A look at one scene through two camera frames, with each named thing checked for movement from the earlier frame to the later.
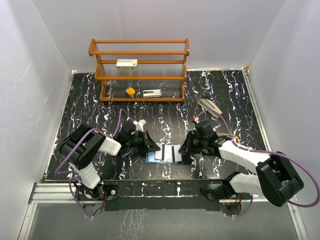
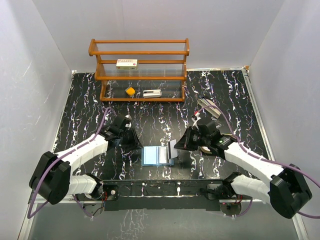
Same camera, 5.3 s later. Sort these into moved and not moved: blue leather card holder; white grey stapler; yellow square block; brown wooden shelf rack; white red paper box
Moved: blue leather card holder
Not moved: white grey stapler; brown wooden shelf rack; white red paper box; yellow square block
